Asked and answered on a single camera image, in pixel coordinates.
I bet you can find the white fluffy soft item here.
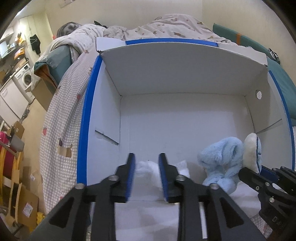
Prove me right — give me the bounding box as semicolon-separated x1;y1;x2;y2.
135;159;191;186

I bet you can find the blue fish plush toy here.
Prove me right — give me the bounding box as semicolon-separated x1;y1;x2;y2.
243;133;262;174

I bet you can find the light blue fluffy plush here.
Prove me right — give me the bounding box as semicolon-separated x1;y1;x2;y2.
198;137;244;194

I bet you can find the checkered dog print bedsheet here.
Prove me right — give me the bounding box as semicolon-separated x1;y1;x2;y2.
40;14;230;213

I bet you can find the blue white cardboard box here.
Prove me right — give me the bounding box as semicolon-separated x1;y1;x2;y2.
64;37;295;240

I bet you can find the cardboard box on floor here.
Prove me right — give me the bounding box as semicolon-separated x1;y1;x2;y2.
6;169;39;229

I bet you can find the teal sofa backrest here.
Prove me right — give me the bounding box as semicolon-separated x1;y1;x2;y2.
213;23;280;64

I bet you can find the red bag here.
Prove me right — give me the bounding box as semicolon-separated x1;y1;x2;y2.
0;132;14;179

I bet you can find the white kitchen cabinet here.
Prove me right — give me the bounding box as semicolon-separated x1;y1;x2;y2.
1;79;29;126

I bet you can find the white washing machine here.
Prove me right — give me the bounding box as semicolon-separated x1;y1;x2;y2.
12;63;35;104

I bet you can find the grey patterned pillow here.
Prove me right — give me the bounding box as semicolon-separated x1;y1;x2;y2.
56;22;82;38

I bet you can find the black hanging garment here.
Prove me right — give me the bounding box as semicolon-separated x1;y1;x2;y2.
30;34;41;55

